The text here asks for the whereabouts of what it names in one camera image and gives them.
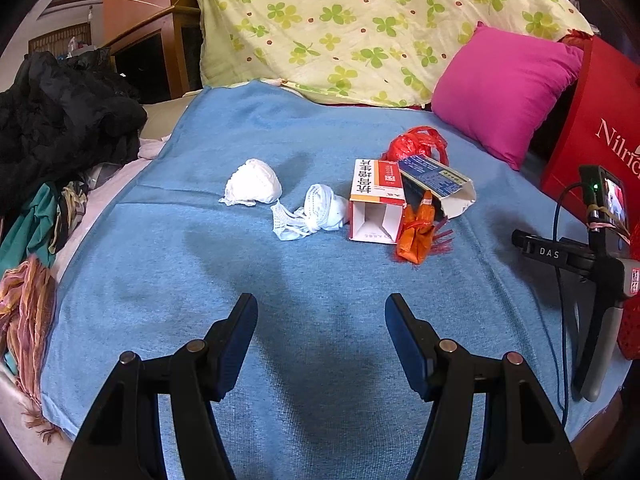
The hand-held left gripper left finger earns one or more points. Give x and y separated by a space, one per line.
240 345

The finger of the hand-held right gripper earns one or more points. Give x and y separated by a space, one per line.
550 252

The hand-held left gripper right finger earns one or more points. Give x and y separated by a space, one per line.
405 345

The orange packet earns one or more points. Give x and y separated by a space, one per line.
415 240

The blue white toothpaste box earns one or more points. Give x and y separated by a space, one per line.
435 175

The white mesh cloth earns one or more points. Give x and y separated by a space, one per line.
325 210

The white tissue ball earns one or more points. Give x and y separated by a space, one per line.
252 180

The red white medicine box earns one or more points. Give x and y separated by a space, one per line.
375 180

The knotted red plastic bag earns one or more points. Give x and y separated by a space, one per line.
410 145

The blue blanket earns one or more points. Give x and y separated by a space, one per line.
200 240

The red shopping bag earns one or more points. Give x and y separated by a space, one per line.
600 100

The pink pillow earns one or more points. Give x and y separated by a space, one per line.
500 85

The olive patterned cloth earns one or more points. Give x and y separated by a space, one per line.
70 210

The striped orange scarf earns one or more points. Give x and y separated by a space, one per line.
27 300

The shiny red plastic bag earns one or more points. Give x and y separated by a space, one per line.
575 36

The teal cloth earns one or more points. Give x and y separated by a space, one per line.
30 225

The black fuzzy garment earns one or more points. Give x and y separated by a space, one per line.
60 120

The wooden cabinet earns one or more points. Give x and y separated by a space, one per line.
172 50

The floral yellow-green sheet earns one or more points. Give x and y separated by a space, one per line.
350 25

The brown lattice screen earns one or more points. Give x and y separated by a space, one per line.
45 40

